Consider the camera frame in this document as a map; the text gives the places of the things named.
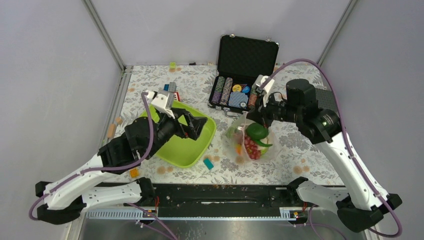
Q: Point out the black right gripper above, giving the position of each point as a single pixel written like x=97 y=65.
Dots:
x=260 y=113

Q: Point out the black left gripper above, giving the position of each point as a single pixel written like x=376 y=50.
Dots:
x=195 y=124

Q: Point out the dark green avocado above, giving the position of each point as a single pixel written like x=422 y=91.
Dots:
x=256 y=131

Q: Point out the clear pink zip top bag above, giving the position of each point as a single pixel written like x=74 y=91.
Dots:
x=235 y=133

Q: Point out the red grape bunch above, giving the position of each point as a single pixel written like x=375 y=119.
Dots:
x=253 y=151

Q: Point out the green chili pepper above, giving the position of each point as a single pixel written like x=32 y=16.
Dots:
x=265 y=142

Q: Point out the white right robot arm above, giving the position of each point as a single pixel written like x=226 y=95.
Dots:
x=364 y=202

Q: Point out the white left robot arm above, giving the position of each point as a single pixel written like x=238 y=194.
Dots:
x=63 y=201

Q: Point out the green plastic food tray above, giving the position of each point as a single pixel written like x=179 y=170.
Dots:
x=185 y=152

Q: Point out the grey lego baseplate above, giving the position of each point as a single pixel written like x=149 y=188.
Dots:
x=326 y=99

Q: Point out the red white toy block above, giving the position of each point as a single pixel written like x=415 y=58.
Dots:
x=177 y=96

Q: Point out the teal small block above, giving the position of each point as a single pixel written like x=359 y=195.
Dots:
x=208 y=163

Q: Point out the grey toy block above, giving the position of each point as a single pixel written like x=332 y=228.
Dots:
x=172 y=87

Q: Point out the floral patterned table mat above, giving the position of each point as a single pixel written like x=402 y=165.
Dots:
x=294 y=156

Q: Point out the black poker chip case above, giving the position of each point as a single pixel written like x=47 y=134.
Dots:
x=240 y=61

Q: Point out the small wooden cube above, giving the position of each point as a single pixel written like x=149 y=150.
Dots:
x=118 y=121

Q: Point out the orange small block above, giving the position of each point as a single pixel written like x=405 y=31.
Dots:
x=134 y=173

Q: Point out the wooden block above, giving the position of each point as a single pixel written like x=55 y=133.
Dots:
x=111 y=130

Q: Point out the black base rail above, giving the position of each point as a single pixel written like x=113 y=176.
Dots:
x=220 y=201

